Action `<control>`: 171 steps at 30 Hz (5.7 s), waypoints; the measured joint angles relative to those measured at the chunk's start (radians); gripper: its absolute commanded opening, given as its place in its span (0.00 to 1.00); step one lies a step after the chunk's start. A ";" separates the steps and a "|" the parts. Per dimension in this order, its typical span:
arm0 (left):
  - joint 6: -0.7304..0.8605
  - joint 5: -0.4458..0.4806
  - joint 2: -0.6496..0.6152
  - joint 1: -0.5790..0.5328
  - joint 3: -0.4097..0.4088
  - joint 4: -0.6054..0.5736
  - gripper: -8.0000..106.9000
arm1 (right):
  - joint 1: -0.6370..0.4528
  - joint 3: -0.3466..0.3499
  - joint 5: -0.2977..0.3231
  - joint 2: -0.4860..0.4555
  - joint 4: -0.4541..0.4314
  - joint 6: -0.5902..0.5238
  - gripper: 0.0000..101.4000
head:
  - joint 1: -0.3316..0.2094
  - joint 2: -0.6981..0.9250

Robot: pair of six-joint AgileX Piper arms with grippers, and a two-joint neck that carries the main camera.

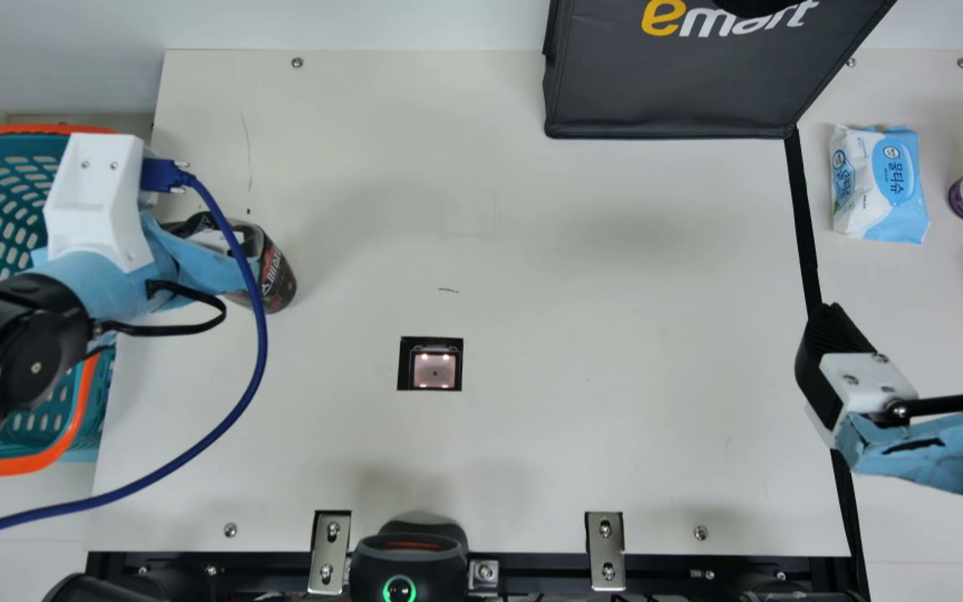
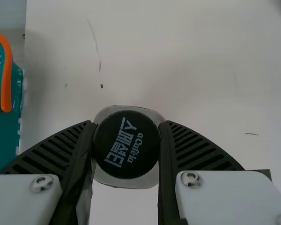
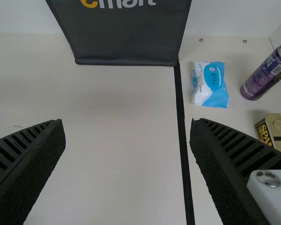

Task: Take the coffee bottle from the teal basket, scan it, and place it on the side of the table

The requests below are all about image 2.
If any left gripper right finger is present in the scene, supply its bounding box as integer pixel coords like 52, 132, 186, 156
156, 120, 281, 225

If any teal shopping basket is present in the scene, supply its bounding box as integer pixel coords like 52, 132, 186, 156
0, 30, 24, 175

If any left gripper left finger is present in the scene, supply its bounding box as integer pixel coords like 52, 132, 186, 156
0, 120, 97, 225

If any dark coffee bottle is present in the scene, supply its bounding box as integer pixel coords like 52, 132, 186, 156
92, 105, 167, 189

